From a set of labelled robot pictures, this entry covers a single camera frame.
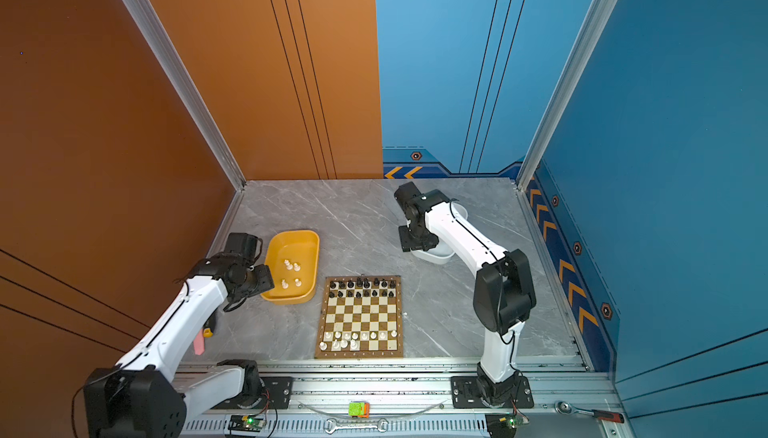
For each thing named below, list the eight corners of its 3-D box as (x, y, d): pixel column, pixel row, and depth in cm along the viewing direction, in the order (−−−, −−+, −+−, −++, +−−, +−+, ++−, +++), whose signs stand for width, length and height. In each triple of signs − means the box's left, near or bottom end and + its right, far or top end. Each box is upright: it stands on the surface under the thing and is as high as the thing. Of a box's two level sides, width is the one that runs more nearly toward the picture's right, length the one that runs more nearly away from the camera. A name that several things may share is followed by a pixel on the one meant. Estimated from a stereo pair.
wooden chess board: (315, 358, 81) (313, 355, 78) (328, 279, 95) (326, 275, 93) (403, 358, 81) (403, 355, 78) (401, 279, 95) (401, 275, 93)
